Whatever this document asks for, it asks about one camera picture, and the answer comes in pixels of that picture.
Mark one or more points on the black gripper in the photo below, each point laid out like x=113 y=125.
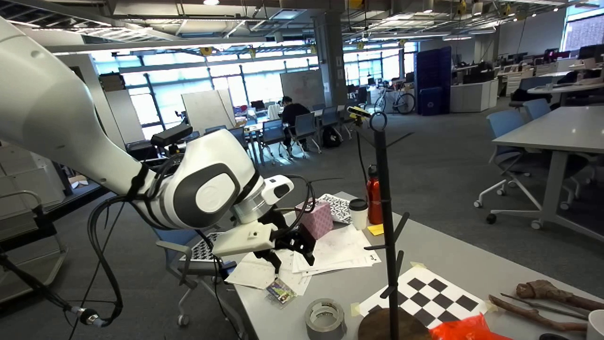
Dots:
x=288 y=236

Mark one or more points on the grey duct tape roll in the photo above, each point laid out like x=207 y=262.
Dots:
x=326 y=321

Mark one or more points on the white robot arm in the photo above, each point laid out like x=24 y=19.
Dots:
x=209 y=189

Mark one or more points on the black support stand wooden base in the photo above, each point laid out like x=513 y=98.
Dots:
x=390 y=264

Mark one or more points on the person in black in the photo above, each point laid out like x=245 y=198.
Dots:
x=296 y=115

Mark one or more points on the photo ID badge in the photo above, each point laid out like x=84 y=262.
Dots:
x=281 y=291

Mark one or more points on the pink patterned box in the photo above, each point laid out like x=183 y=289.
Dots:
x=317 y=219

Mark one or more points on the white paper sheets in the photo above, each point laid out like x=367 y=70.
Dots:
x=341 y=247

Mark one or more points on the printed marker tag sheet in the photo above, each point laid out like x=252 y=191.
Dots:
x=337 y=206

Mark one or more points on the white cup black lid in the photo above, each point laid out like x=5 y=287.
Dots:
x=360 y=213

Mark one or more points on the white keyboard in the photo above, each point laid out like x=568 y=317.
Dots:
x=201 y=251

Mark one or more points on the yellow sticky notes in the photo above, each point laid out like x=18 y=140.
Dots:
x=377 y=230

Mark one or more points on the red bottle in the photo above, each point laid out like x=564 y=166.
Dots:
x=375 y=198

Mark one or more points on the blue office chair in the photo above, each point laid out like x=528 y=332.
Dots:
x=511 y=134
x=183 y=270

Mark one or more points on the black white checkerboard sheet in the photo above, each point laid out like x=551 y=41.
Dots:
x=447 y=293

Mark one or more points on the white partition board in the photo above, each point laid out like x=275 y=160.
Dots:
x=209 y=108

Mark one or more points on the bicycle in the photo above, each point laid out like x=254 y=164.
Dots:
x=398 y=98

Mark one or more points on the orange plastic bag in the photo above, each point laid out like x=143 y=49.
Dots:
x=469 y=330

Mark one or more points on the blue cabinet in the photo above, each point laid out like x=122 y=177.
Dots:
x=434 y=79

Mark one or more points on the white cabinet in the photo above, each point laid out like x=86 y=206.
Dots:
x=473 y=96

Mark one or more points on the brown twisted bundle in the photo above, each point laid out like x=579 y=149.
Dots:
x=549 y=293

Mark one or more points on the grey meeting table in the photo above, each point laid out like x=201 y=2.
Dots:
x=560 y=132

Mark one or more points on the white mug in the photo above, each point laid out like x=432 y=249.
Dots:
x=598 y=323

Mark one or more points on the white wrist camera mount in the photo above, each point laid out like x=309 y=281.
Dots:
x=243 y=238

